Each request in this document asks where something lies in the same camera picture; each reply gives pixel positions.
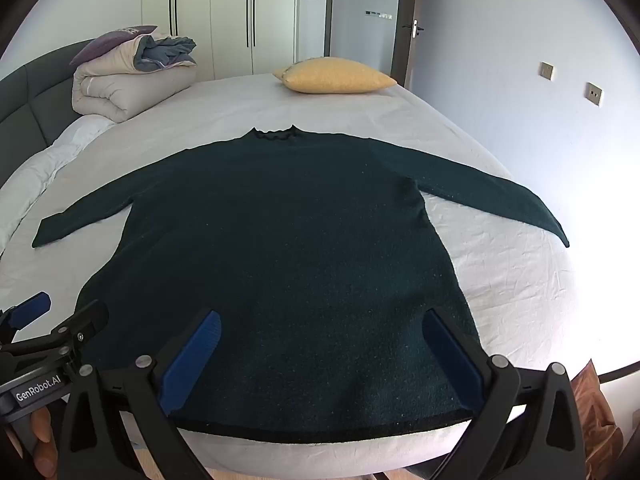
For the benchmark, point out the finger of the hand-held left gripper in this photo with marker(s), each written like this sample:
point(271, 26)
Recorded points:
point(31, 306)
point(86, 321)

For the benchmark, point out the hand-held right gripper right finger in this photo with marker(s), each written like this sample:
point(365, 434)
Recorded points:
point(452, 365)

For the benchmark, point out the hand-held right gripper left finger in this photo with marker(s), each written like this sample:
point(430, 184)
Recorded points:
point(192, 360)

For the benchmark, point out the dark green towel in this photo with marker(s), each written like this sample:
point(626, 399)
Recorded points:
point(300, 260)

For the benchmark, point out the person's left hand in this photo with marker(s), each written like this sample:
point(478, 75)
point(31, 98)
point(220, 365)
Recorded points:
point(44, 440)

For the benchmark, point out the white quilt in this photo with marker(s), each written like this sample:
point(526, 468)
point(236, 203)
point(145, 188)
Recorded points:
point(45, 170)

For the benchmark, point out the brown patterned cloth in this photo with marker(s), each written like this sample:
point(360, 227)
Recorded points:
point(597, 410)

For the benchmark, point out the grey upholstered headboard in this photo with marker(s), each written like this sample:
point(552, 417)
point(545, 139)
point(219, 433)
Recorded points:
point(30, 105)

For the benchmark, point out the folded beige comforter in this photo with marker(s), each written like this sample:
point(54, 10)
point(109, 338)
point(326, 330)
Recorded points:
point(115, 91)

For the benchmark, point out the bed with white sheet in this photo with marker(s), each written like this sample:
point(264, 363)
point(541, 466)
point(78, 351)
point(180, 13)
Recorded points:
point(350, 115)

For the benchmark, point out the purple pillow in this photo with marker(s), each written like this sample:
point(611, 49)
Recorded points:
point(107, 42)

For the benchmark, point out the grey-blue cloth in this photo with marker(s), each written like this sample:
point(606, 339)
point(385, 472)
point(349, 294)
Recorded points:
point(165, 52)

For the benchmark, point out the yellow pillow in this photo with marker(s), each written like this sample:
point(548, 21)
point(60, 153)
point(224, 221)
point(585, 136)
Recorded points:
point(335, 77)

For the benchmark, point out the white wardrobe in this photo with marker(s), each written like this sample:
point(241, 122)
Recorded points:
point(220, 10)

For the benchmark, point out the brown door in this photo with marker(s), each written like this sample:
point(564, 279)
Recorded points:
point(405, 25)

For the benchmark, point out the metal wall switch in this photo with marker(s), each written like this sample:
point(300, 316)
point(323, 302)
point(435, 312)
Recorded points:
point(593, 94)
point(546, 71)

